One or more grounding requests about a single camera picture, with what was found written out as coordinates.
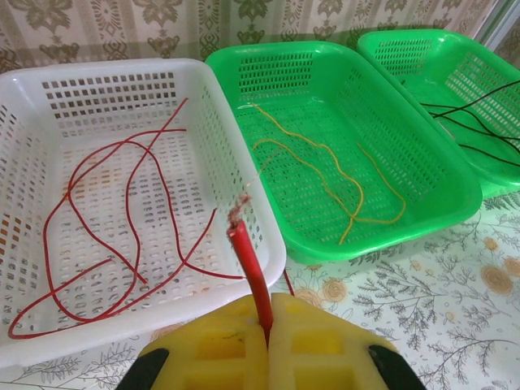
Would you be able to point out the green plastic basket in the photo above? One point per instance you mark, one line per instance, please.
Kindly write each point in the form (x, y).
(447, 53)
(406, 134)

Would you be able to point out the aluminium frame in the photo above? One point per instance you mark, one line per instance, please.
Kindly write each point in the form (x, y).
(503, 24)

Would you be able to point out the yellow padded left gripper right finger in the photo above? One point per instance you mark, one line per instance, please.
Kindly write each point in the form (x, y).
(325, 361)

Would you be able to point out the floral tablecloth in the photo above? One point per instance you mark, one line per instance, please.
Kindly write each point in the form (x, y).
(426, 292)

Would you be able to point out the white plastic basket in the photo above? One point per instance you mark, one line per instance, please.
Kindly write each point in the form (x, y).
(227, 122)

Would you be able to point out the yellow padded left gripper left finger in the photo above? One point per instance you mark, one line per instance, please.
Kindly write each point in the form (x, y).
(211, 361)

